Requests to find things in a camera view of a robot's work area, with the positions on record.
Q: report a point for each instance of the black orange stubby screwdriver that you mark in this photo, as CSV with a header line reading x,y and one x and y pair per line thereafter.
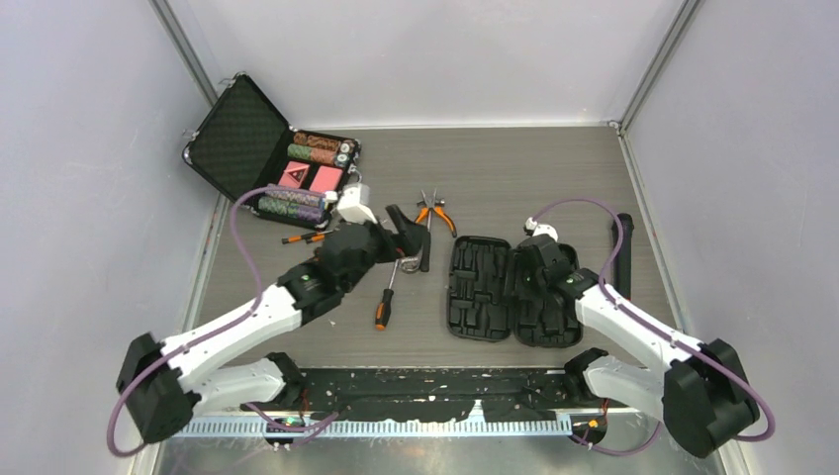
x,y
384,308

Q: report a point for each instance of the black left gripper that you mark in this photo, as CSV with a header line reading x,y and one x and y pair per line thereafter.
x,y
409,242

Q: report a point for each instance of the black cylinder flashlight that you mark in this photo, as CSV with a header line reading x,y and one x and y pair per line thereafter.
x,y
622,233

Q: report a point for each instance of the small orange precision screwdriver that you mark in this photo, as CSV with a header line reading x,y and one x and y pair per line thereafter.
x,y
293,239

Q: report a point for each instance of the black plastic tool case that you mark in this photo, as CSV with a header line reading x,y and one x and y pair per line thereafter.
x,y
486,303

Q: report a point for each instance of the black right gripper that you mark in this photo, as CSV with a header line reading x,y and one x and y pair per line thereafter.
x,y
521,263

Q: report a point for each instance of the black handled hammer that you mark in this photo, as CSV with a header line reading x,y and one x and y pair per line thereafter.
x,y
424,262

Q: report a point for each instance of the black aluminium poker chip case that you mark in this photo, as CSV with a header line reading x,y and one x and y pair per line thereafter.
x,y
245,142

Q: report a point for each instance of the small round tape measure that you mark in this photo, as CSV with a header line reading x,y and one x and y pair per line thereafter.
x,y
410,264

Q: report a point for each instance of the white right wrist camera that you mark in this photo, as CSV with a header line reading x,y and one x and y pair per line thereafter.
x,y
534,229

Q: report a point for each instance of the orange handled pliers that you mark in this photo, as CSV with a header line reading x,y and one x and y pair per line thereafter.
x,y
430,205

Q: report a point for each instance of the red playing card deck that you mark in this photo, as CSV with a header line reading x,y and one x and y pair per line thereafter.
x,y
327,178

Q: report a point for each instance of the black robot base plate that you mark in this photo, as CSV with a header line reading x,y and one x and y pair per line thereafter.
x,y
435,395

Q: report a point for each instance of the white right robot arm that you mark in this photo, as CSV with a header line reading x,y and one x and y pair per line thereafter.
x,y
697,390

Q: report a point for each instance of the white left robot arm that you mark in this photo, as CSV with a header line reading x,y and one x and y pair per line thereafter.
x,y
164,384

